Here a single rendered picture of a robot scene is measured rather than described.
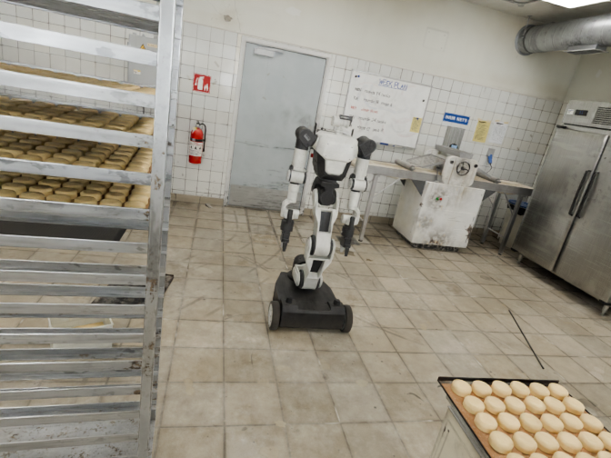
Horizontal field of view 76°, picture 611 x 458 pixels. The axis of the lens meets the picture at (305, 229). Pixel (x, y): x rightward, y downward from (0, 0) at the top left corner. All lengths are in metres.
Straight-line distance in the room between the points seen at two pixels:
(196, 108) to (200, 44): 0.71
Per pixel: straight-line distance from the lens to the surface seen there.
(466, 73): 6.02
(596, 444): 1.27
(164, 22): 0.96
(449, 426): 1.26
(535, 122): 6.75
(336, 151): 2.59
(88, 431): 2.00
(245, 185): 5.30
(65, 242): 1.10
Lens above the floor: 1.58
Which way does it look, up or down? 19 degrees down
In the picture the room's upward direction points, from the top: 11 degrees clockwise
